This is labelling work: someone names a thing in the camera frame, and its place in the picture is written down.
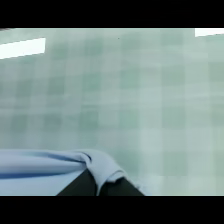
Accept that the light blue shirt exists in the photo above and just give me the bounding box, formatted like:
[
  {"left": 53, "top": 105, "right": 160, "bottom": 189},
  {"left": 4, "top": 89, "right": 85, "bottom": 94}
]
[{"left": 0, "top": 148, "right": 148, "bottom": 197}]

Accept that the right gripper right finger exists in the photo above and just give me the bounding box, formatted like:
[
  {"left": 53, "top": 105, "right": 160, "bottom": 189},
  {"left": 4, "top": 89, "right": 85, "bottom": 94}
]
[{"left": 99, "top": 176, "right": 146, "bottom": 197}]

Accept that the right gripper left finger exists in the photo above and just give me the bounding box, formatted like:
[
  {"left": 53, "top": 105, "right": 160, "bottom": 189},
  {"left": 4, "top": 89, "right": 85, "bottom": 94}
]
[{"left": 56, "top": 168, "right": 99, "bottom": 197}]

